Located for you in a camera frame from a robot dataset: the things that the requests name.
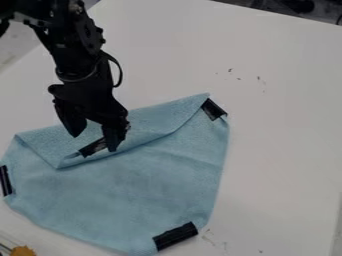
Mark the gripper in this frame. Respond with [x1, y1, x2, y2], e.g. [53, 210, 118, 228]
[46, 59, 133, 153]

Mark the yellow toy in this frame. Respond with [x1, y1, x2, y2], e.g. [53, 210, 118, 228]
[9, 245, 38, 256]

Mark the light blue cloth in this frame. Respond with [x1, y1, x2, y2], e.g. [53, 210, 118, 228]
[0, 92, 232, 256]

